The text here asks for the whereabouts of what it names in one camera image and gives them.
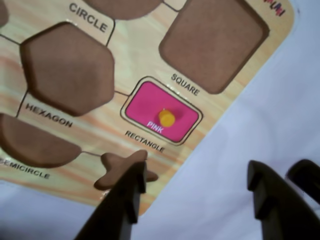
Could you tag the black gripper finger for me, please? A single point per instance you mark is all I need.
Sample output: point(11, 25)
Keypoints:
point(280, 215)
point(120, 207)

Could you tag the pink rectangle piece yellow pin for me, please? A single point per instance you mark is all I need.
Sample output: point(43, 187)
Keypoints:
point(150, 105)

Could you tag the wooden shape puzzle board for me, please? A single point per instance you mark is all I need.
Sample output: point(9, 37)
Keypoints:
point(140, 50)

